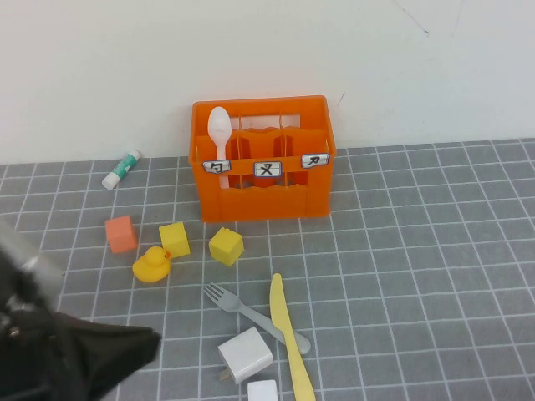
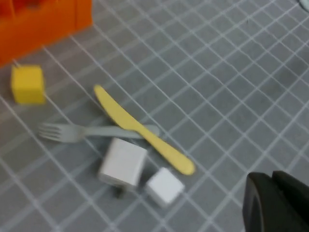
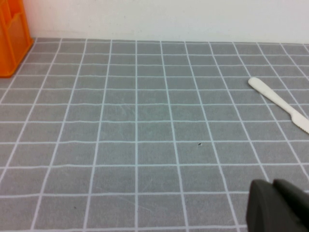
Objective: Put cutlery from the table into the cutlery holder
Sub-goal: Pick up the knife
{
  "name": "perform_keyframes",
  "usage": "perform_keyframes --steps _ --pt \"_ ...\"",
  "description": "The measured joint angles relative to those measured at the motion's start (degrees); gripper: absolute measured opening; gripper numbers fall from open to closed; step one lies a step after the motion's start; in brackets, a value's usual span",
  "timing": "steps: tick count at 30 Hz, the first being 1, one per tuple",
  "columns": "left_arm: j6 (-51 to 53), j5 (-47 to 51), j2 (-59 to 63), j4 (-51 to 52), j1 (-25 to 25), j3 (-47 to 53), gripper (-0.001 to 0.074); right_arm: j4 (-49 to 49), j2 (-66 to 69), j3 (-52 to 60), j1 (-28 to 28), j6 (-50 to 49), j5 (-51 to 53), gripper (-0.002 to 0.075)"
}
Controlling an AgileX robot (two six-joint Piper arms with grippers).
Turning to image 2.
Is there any white charger plug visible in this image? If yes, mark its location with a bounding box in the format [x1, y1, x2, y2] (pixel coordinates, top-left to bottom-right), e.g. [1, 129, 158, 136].
[98, 137, 148, 198]

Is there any notched yellow foam cube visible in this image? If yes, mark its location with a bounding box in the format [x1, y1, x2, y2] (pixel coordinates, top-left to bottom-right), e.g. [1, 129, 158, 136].
[11, 64, 46, 105]

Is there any orange plastic cutlery holder crate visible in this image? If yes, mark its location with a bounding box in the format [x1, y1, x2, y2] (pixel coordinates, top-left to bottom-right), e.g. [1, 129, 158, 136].
[0, 0, 94, 67]

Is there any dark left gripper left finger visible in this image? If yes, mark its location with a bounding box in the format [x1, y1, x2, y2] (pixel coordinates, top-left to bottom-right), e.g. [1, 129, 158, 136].
[242, 172, 307, 232]

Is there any white foam cube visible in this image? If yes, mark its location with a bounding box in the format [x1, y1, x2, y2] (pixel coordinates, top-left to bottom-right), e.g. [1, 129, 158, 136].
[144, 167, 185, 208]

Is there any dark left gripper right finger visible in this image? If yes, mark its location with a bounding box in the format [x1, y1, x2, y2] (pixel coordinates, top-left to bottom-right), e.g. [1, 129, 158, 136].
[272, 170, 309, 232]

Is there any yellow plastic knife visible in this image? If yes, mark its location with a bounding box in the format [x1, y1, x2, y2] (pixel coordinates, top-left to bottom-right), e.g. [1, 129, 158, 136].
[93, 84, 196, 176]

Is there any grey grid table mat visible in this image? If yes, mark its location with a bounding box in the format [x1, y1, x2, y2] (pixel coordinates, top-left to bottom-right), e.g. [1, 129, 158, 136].
[0, 0, 309, 232]

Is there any grey plastic fork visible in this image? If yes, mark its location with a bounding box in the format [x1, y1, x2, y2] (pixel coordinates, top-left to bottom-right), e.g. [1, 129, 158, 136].
[38, 122, 160, 144]

